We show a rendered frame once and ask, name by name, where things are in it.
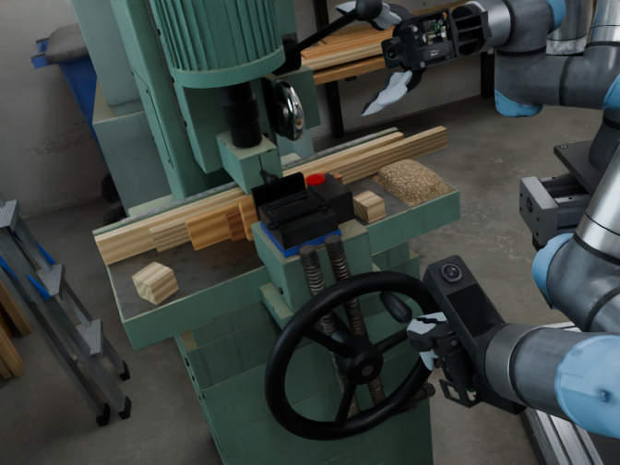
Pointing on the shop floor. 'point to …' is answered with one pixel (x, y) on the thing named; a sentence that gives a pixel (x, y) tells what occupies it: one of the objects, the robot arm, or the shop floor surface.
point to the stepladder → (45, 291)
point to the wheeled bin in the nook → (81, 89)
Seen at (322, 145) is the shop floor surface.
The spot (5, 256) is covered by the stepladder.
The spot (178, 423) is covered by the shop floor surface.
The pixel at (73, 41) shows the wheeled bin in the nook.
